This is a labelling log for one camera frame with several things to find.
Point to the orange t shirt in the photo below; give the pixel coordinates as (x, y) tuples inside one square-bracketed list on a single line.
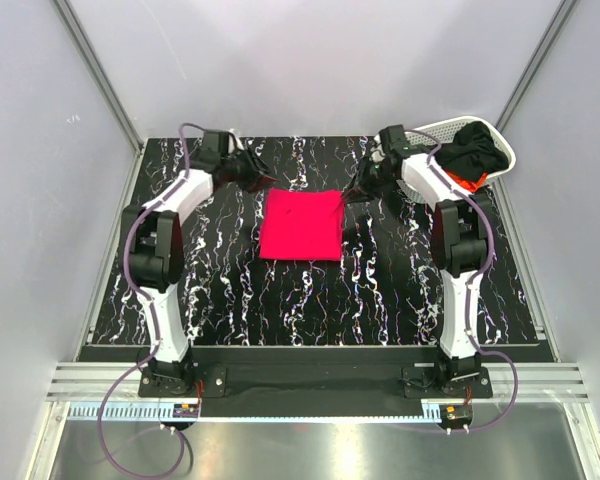
[(468, 185)]

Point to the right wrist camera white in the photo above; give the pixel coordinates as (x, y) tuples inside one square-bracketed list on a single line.
[(394, 143)]

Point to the white plastic laundry basket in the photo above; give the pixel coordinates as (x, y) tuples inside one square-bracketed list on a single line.
[(445, 131)]

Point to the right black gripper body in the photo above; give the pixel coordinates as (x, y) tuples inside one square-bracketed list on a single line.
[(374, 176)]

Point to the aluminium frame rail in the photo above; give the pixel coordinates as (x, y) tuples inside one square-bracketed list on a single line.
[(560, 382)]

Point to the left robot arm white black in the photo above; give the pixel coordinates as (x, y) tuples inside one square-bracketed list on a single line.
[(153, 258)]

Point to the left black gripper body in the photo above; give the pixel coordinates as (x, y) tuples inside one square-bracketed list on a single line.
[(240, 168)]

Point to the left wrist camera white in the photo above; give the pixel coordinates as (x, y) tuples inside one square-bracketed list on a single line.
[(220, 142)]

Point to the black t shirt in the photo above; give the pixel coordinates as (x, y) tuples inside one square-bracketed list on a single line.
[(471, 154)]

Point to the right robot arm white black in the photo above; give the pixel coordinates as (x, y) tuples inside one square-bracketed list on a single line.
[(461, 247)]

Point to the pink red t shirt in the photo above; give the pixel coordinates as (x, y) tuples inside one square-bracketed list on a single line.
[(302, 226)]

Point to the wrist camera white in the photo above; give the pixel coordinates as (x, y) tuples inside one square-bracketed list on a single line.
[(394, 143), (220, 142)]

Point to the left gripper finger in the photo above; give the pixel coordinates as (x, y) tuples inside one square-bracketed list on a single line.
[(260, 183), (257, 165)]

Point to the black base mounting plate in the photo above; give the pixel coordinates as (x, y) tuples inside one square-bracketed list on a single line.
[(261, 406)]

